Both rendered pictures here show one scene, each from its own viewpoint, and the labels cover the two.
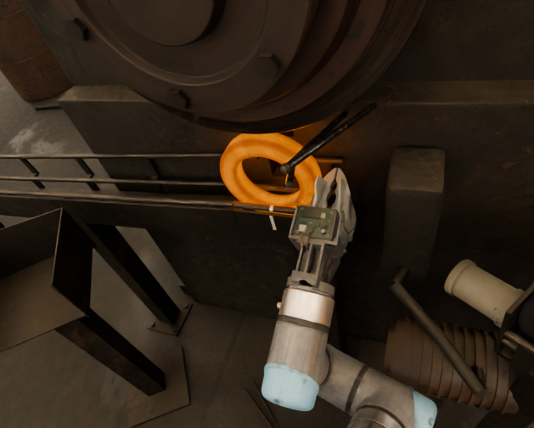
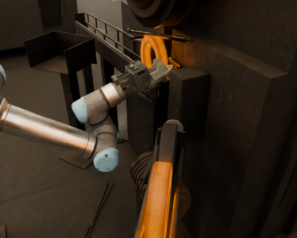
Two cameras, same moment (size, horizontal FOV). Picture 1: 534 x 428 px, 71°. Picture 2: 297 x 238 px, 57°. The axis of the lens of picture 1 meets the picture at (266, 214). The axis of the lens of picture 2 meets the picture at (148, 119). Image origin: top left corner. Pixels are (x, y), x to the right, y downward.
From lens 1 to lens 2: 0.65 m
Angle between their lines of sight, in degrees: 28
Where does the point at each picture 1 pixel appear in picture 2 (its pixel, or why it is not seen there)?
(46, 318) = (59, 69)
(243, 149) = (146, 37)
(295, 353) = (89, 97)
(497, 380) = not seen: hidden behind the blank
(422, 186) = (179, 75)
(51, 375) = not seen: hidden behind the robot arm
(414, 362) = (140, 164)
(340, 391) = (97, 132)
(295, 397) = (76, 107)
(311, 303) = (109, 88)
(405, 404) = (106, 145)
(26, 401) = not seen: hidden behind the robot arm
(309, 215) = (137, 63)
